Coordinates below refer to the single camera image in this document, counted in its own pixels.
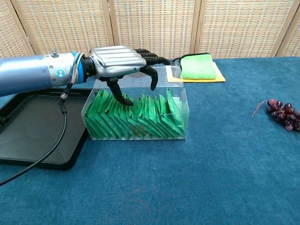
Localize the green foil sachets row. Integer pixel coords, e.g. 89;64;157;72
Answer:
84;88;185;139

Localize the transparent plastic box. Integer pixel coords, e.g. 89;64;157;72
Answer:
81;65;190;141

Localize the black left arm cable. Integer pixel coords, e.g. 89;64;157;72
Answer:
0;81;75;186

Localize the woven folding screen panel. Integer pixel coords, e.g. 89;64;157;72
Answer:
194;0;296;59
0;0;35;59
106;0;202;59
276;0;300;58
10;0;115;56

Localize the yellow flat sponge cloth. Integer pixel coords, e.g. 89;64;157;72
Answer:
166;62;226;83

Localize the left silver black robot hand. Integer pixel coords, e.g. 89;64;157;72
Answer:
82;45;171;106

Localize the purple artificial grape bunch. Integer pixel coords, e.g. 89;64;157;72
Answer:
251;98;300;132

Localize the black plastic tray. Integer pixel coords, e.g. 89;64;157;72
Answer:
0;88;95;171

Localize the green microfiber cloth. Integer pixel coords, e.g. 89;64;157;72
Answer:
180;53;217;80

